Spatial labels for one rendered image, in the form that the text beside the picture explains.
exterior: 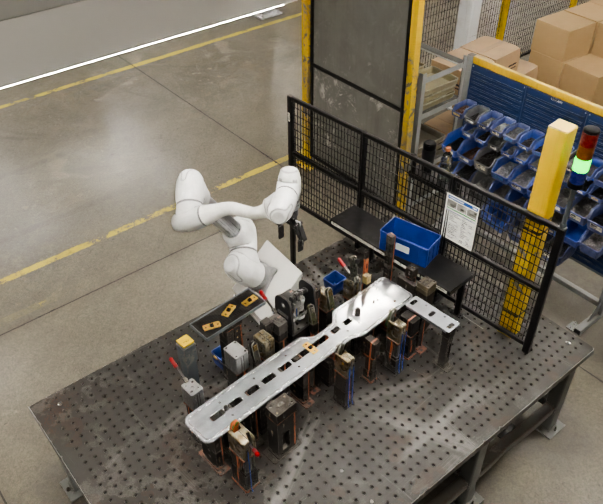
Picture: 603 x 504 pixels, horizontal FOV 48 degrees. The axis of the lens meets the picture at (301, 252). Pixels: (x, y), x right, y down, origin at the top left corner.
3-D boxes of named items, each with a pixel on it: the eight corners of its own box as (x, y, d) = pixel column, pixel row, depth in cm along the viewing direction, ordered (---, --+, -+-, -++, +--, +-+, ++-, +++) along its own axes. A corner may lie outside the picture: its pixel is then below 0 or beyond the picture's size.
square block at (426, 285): (421, 336, 383) (428, 288, 360) (409, 328, 388) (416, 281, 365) (430, 329, 388) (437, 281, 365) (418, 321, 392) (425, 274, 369)
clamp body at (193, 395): (198, 447, 328) (190, 399, 305) (184, 432, 335) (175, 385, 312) (214, 435, 333) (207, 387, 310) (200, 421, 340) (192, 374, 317)
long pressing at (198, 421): (210, 450, 293) (210, 448, 292) (179, 419, 306) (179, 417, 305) (415, 296, 366) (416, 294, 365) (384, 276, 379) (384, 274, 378)
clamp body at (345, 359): (344, 412, 344) (347, 367, 321) (327, 398, 350) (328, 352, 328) (357, 402, 348) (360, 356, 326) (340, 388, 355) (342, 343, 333)
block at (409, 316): (407, 363, 368) (412, 326, 350) (391, 351, 375) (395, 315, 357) (418, 353, 373) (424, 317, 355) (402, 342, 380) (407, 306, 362)
